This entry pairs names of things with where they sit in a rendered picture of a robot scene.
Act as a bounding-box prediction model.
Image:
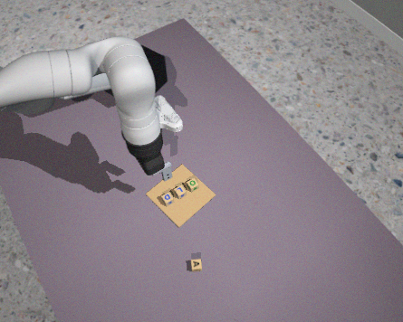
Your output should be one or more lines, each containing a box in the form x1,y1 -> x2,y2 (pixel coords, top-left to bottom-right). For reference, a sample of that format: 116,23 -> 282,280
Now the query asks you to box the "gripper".
120,95 -> 183,182

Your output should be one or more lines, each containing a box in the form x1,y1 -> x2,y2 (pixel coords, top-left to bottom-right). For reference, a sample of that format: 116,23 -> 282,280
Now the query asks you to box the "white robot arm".
0,36 -> 157,128

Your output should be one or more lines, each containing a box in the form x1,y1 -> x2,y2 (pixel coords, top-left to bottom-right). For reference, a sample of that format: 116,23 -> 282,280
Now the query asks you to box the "tan letter block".
187,178 -> 198,193
191,259 -> 202,271
161,193 -> 174,206
174,185 -> 187,199

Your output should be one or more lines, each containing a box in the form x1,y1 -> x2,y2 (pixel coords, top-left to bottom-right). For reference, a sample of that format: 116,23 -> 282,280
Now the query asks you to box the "tan flat mat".
146,165 -> 216,228

